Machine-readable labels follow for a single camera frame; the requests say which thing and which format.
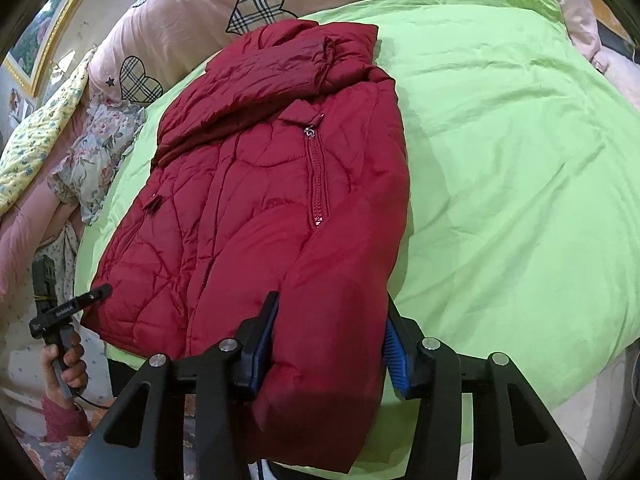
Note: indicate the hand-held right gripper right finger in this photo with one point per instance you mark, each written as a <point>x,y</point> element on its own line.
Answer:
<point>395,357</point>

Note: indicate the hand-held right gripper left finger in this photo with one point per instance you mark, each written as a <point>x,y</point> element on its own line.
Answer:
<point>265,332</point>

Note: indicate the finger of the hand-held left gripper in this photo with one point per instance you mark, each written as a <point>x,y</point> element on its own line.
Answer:
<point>92,296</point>

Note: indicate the red quilted puffer jacket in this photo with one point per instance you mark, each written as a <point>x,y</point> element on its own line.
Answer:
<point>240,210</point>

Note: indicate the person's left forearm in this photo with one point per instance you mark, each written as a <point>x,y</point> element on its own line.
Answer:
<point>60,417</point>

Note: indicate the person's left hand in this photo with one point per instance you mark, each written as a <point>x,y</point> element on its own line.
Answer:
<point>75,360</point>

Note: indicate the floral ruffled pillow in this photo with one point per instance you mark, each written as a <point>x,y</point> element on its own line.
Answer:
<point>100,145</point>

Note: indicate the yellow floral quilt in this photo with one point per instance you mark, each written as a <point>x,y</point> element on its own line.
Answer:
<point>40,135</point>

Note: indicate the light green blanket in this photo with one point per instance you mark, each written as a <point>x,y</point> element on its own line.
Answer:
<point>500,160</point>

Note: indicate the gold framed picture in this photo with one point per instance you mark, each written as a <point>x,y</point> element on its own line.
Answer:
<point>45,25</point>

